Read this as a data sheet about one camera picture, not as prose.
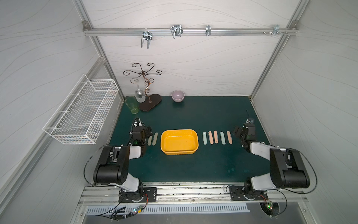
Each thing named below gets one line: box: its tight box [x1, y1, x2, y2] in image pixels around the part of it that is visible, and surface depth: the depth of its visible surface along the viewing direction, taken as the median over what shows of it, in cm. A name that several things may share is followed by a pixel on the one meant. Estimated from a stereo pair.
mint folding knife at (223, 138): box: [220, 131, 227, 145], surface depth 97 cm
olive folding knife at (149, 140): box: [147, 135, 153, 146], surface depth 95 cm
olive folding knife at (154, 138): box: [151, 132, 159, 146], surface depth 97 cm
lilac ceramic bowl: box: [171, 90, 186, 103], surface depth 117 cm
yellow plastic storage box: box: [160, 128, 200, 156], surface depth 94 cm
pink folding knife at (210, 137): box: [207, 131, 214, 145], surface depth 97 cm
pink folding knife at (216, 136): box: [213, 130, 219, 144], surface depth 98 cm
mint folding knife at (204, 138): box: [202, 132, 208, 146], surface depth 97 cm
